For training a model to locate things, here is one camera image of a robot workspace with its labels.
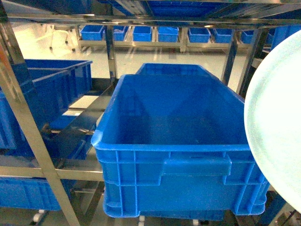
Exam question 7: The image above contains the light blue oval tray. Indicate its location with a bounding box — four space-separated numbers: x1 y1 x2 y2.
244 32 301 211

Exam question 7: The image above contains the blue crate left shelf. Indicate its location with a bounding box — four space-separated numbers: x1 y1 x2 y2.
0 59 92 149

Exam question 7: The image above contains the blue crate shelf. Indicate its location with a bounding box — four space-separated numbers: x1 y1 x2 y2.
99 0 230 17
0 59 92 149
270 24 301 50

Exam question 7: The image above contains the blue crate upper shelf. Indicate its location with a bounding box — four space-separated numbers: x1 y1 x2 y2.
99 0 230 17

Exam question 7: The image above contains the blue crate right shelf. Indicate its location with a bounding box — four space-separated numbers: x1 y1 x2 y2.
270 24 301 50

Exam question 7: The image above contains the large blue crate front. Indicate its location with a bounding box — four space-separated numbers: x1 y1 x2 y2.
91 75 269 220

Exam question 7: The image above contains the blue crate behind front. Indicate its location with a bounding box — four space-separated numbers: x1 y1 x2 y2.
136 63 210 75

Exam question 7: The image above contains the far blue bin three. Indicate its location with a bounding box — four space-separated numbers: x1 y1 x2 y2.
133 26 152 42

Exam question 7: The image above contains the far blue bin four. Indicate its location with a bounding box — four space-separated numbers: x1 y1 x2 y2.
158 26 179 42

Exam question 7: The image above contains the far blue bin two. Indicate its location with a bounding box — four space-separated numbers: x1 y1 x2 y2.
113 26 128 41

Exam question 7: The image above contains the far blue bin five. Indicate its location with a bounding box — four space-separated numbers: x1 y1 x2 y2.
188 28 211 43

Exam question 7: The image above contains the far blue bin one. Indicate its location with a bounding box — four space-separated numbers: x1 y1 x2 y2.
80 25 103 41

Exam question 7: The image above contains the far blue bin six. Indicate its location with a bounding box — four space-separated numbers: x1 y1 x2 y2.
210 28 232 43

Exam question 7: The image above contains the far steel table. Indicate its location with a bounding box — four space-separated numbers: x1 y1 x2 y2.
76 25 254 53

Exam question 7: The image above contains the white wheeled stand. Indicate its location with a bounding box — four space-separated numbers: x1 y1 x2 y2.
36 24 76 53

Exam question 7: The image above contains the blue crate lower left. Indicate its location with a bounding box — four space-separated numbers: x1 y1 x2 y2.
0 176 76 211

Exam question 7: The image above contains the steel shelf frame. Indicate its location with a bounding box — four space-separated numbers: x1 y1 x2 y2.
0 0 301 226

